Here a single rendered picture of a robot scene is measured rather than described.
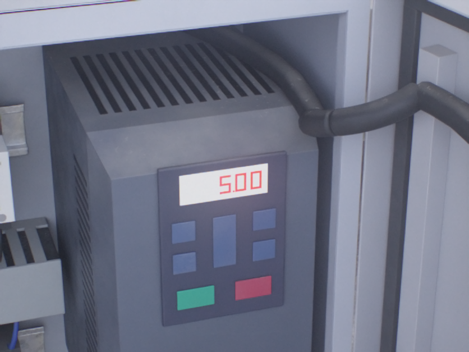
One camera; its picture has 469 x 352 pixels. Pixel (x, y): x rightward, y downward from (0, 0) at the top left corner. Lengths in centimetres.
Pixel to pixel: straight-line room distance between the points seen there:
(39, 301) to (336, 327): 20
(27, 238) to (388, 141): 26
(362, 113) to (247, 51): 14
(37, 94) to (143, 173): 17
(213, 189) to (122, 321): 9
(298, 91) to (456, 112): 11
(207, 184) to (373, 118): 10
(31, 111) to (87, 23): 22
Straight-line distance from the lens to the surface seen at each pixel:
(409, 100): 56
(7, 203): 68
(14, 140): 75
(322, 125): 57
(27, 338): 83
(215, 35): 71
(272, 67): 65
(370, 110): 56
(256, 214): 62
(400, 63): 60
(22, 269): 73
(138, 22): 55
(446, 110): 55
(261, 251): 63
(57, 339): 84
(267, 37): 74
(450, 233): 61
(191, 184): 60
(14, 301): 74
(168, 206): 60
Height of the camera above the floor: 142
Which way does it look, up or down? 27 degrees down
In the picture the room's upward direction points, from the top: straight up
